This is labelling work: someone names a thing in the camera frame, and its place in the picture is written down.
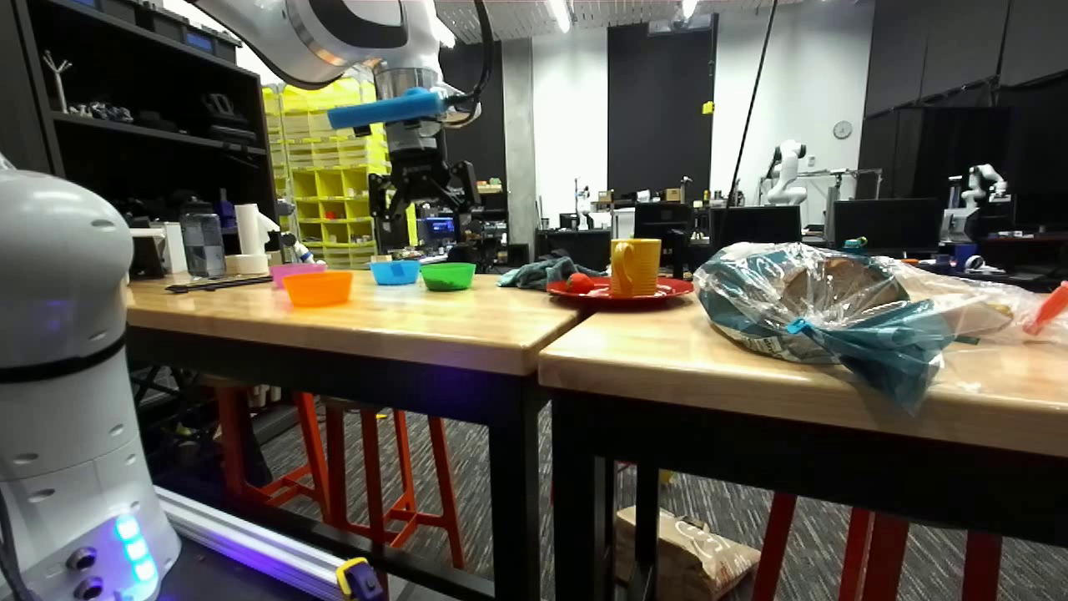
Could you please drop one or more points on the yellow mug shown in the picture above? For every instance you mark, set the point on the yellow mug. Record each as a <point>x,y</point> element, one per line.
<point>636,267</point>

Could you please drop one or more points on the clear glass jar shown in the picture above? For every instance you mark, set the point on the clear glass jar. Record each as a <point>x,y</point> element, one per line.
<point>204,241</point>

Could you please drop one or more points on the brown paper bag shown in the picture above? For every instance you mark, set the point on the brown paper bag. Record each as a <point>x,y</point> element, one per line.
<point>689,556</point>

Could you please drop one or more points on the orange plastic bowl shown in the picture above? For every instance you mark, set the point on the orange plastic bowl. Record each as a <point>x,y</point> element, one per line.
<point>318,290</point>

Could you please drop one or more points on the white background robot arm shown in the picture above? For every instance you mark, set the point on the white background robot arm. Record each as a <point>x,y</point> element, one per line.
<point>784,173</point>
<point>972,202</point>

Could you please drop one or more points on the aluminium frame rail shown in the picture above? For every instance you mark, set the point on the aluminium frame rail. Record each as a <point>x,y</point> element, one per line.
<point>268,546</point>

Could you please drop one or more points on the white paper towel roll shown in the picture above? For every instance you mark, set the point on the white paper towel roll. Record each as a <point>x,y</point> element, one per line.
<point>250,230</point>

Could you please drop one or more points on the blue plastic bowl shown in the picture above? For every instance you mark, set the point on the blue plastic bowl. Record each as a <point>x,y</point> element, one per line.
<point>395,271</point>

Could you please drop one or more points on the red toy strawberry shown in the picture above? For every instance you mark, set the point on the red toy strawberry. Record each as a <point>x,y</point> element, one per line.
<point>579,283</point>

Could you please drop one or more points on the clear plastic bag blue contents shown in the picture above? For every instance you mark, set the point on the clear plastic bag blue contents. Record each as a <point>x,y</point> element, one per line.
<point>823,306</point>

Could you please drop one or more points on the wooden table with bag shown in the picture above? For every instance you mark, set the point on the wooden table with bag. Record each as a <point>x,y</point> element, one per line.
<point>722,369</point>

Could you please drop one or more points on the round wall clock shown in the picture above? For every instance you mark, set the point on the round wall clock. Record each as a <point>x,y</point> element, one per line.
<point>842,129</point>

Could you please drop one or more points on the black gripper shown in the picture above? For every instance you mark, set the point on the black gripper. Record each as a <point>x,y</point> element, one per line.
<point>422,185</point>

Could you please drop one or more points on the wooden table with bowls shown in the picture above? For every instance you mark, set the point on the wooden table with bowls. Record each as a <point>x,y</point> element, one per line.
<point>388,327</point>

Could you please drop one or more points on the teal grey cloth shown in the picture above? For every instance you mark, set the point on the teal grey cloth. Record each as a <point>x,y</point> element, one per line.
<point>539,271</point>

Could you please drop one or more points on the black slanted pole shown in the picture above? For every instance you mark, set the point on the black slanted pole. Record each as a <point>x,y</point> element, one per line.
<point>752,104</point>

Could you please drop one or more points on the yellow storage bin rack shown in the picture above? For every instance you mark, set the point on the yellow storage bin rack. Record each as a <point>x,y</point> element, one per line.
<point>328,189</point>

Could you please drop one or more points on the pink plastic bowl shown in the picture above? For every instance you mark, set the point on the pink plastic bowl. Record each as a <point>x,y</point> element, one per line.
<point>290,271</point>

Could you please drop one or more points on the blue wrist mount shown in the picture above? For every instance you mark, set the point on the blue wrist mount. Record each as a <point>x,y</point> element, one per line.
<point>386,109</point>

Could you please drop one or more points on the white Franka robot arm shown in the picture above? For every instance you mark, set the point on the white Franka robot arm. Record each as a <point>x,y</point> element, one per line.
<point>68,335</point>

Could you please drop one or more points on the red-orange plate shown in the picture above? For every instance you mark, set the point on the red-orange plate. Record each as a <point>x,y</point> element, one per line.
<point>618,296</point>

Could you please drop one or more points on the green plastic bowl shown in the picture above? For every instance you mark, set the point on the green plastic bowl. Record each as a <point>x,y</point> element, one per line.
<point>450,276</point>

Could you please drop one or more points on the orange metal stool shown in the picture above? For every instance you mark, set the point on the orange metal stool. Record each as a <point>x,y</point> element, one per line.
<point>878,556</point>
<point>238,445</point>
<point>371,480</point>

